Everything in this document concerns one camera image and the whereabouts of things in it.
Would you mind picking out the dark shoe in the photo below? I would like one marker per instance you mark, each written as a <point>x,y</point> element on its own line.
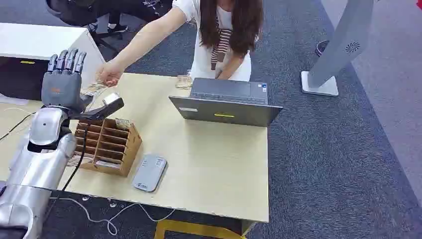
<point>321,47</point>

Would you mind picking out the person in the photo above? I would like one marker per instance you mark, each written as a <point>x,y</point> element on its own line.
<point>227,29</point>

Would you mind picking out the card in wooden box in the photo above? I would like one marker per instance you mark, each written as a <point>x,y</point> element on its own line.
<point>78,160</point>
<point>107,164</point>
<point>123,123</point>

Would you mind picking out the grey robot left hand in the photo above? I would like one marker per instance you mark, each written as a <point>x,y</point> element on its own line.
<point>62,87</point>

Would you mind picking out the person's right hand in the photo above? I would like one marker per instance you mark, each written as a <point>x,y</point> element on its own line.
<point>110,74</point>

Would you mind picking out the yellow table frame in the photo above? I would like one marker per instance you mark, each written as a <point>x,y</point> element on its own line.
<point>194,230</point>

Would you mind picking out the wooden card box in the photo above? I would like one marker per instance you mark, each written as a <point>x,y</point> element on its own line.
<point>110,148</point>

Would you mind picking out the grey laptop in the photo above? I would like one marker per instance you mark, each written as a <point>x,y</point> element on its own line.
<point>227,102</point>

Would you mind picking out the person's left hand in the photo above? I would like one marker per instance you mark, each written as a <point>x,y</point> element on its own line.
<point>220,73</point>

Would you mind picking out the stack of cards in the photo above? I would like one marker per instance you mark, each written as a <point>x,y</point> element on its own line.
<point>184,81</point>

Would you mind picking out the patterned card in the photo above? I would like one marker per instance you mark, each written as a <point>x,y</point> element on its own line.
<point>93,89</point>

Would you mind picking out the black office chair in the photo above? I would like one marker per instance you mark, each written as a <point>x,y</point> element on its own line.
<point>82,16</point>

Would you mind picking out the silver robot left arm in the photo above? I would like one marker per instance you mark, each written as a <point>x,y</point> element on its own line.
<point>36,165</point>

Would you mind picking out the grey kiosk stand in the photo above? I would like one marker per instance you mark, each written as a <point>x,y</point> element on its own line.
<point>339,49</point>

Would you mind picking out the white cabinet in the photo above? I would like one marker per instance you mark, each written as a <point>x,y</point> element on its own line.
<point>39,46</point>

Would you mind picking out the grey card reader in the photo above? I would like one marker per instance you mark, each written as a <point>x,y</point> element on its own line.
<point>150,173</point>

